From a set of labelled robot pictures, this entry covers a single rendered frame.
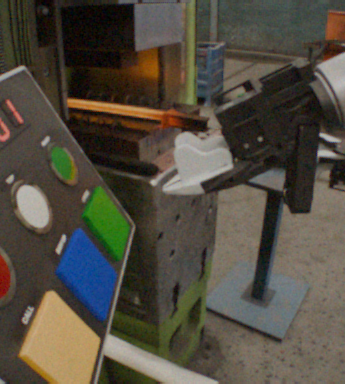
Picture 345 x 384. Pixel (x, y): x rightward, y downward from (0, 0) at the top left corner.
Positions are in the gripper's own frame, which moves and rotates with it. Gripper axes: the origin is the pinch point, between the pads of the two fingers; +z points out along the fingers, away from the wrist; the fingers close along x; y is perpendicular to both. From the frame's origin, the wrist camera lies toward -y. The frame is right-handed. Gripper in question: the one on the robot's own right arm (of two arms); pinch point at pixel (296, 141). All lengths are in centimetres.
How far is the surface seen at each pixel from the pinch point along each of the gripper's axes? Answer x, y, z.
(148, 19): -7.5, -23.4, 30.7
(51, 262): -57, -5, 12
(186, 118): -1.4, -1.0, 24.9
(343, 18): 354, -19, 18
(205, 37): 744, 59, 346
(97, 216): -45.9, -2.9, 14.6
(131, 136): -10.3, 2.0, 33.9
